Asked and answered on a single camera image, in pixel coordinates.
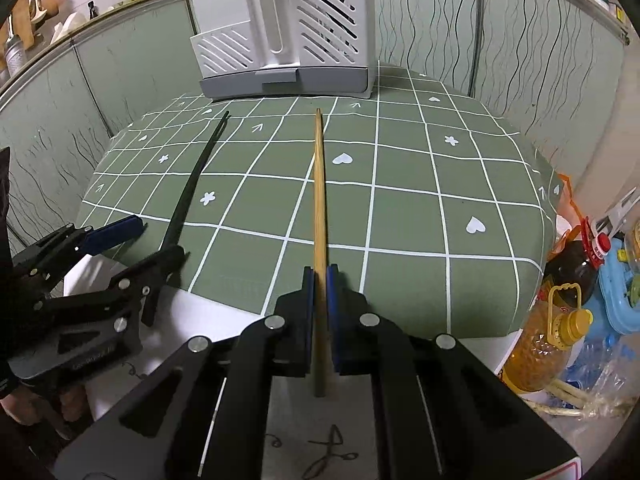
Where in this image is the person left hand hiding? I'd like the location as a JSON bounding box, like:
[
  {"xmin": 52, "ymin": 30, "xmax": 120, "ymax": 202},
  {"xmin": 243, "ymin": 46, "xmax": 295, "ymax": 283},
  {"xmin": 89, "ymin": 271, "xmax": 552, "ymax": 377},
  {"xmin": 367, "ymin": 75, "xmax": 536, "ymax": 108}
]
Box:
[{"xmin": 1, "ymin": 385, "xmax": 90, "ymax": 440}]

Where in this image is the yellow cap oil bottle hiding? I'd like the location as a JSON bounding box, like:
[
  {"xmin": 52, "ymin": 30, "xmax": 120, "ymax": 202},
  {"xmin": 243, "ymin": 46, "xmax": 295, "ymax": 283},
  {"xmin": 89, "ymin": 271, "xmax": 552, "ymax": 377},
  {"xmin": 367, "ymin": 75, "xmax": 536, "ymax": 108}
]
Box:
[{"xmin": 499, "ymin": 283, "xmax": 593, "ymax": 394}]

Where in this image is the green checked tablecloth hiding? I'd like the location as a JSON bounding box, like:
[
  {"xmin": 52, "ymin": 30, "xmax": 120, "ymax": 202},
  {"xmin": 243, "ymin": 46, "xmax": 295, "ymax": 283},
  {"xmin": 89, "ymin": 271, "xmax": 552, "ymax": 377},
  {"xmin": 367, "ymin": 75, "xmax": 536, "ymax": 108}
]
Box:
[{"xmin": 77, "ymin": 65, "xmax": 563, "ymax": 338}]

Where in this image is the red cap dark bottle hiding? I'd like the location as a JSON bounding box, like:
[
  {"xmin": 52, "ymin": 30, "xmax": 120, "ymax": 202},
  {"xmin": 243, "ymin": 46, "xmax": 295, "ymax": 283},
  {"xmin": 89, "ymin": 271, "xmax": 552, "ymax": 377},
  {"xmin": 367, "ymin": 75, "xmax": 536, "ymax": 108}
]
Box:
[{"xmin": 540, "ymin": 218, "xmax": 612, "ymax": 311}]

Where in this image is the metal perforated utensil cup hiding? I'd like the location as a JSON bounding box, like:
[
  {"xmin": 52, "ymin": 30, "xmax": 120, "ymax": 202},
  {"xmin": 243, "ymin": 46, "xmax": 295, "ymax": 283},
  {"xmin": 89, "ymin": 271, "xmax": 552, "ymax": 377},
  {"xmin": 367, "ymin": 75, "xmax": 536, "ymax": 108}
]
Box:
[{"xmin": 4, "ymin": 35, "xmax": 27, "ymax": 77}]

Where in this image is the blue plastic toy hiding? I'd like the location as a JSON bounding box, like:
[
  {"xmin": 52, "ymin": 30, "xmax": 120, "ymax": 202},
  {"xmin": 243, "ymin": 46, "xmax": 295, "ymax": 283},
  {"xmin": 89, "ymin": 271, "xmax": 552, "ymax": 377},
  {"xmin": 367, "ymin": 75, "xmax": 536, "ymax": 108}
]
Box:
[{"xmin": 598, "ymin": 237, "xmax": 639, "ymax": 336}]

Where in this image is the dark soy sauce bottle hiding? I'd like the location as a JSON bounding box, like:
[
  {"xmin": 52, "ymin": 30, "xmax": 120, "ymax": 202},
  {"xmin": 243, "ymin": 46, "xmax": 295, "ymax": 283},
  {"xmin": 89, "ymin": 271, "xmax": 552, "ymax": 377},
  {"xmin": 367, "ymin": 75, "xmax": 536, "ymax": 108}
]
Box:
[{"xmin": 88, "ymin": 1, "xmax": 99, "ymax": 20}]

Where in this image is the white grey utensil holder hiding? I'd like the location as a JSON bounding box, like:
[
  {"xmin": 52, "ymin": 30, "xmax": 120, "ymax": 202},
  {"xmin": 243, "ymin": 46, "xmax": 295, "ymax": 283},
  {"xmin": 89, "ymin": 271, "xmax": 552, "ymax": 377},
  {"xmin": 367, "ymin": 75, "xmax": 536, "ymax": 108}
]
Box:
[{"xmin": 190, "ymin": 0, "xmax": 376, "ymax": 101}]

